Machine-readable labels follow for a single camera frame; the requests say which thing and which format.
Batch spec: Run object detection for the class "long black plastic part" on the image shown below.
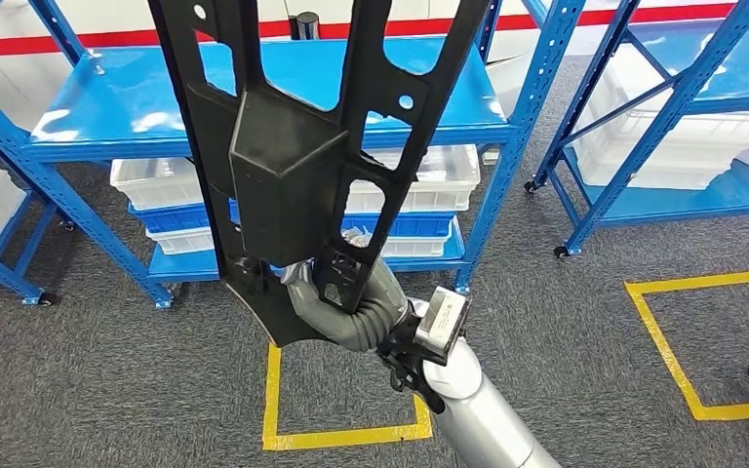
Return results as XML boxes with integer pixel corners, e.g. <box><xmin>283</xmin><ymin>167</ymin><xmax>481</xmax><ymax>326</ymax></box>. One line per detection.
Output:
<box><xmin>146</xmin><ymin>0</ymin><xmax>493</xmax><ymax>348</ymax></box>

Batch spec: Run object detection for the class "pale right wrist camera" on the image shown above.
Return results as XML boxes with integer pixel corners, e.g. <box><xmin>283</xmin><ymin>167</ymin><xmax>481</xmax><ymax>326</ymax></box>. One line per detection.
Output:
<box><xmin>413</xmin><ymin>286</ymin><xmax>473</xmax><ymax>368</ymax></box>

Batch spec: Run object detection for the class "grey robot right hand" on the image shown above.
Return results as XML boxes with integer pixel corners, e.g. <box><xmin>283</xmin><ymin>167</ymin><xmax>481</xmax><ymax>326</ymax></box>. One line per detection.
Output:
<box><xmin>280</xmin><ymin>229</ymin><xmax>410</xmax><ymax>329</ymax></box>

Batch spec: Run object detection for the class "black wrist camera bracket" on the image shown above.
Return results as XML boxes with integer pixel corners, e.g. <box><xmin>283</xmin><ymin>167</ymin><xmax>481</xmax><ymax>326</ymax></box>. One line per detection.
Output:
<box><xmin>375</xmin><ymin>303</ymin><xmax>448</xmax><ymax>416</ymax></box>

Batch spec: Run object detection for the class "dark cylindrical post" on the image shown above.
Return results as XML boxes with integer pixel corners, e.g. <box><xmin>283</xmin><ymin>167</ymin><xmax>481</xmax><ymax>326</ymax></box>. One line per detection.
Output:
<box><xmin>286</xmin><ymin>11</ymin><xmax>322</xmax><ymax>41</ymax></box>

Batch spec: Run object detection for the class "blue plastic crate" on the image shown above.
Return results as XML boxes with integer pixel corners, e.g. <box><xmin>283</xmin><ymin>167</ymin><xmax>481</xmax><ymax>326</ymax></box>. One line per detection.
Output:
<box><xmin>127</xmin><ymin>201</ymin><xmax>456</xmax><ymax>242</ymax></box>

